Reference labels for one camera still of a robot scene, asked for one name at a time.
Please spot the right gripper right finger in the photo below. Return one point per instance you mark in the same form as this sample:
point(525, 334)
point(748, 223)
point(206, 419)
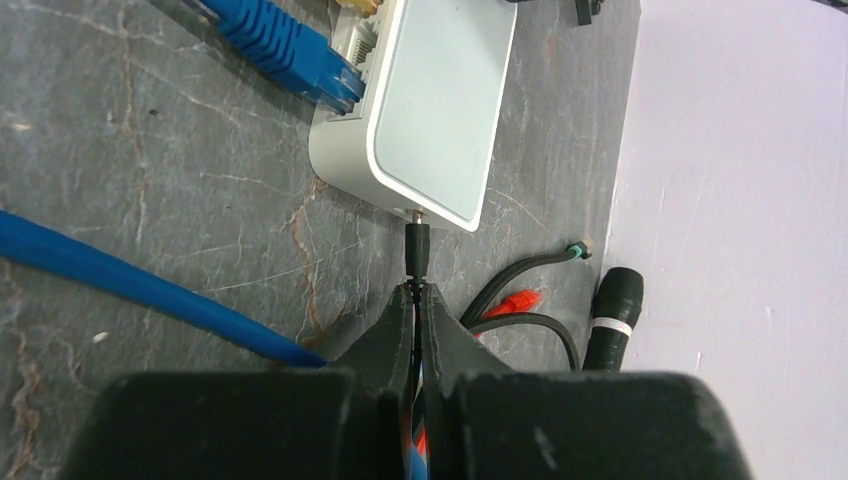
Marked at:
point(449, 353)

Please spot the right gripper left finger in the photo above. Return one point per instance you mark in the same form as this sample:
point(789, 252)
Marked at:
point(376, 425)

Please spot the black microphone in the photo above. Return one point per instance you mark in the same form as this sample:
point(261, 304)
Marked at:
point(616, 308)

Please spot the black power adapter with cord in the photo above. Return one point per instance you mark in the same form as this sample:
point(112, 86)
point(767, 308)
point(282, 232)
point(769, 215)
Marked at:
point(417, 254)

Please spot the white network switch box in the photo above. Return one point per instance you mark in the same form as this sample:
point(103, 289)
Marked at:
point(421, 138)

